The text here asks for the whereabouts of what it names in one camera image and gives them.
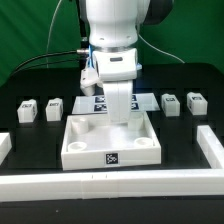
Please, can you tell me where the thin grey cable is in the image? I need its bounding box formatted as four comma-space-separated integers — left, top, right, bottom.
45, 0, 64, 69

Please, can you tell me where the black cable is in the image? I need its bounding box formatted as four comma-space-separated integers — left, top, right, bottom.
11, 49, 91, 77

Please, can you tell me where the green backdrop curtain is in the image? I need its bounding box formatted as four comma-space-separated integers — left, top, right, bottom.
0, 0, 224, 83

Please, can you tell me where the white marker board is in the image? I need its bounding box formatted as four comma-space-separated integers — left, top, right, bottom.
72, 93, 160, 114

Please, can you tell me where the white square table top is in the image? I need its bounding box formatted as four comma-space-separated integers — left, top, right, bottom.
61, 112, 161, 170

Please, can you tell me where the black camera pole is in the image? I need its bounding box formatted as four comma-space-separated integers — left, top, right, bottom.
74, 0, 91, 69

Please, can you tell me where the white fence rail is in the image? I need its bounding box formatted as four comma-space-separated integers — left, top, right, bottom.
0, 169, 224, 202
197, 125, 224, 169

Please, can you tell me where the white left fence piece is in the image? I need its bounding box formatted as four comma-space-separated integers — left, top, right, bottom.
0, 132, 12, 165

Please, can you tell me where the white front fence rail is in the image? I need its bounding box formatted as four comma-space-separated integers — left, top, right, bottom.
0, 169, 224, 202

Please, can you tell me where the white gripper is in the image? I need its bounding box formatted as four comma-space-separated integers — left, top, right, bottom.
80, 48, 137, 123

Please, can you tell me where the white right fence rail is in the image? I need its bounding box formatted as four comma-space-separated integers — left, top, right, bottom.
197, 125, 224, 169

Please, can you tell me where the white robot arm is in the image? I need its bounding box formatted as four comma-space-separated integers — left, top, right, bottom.
80, 0, 174, 123

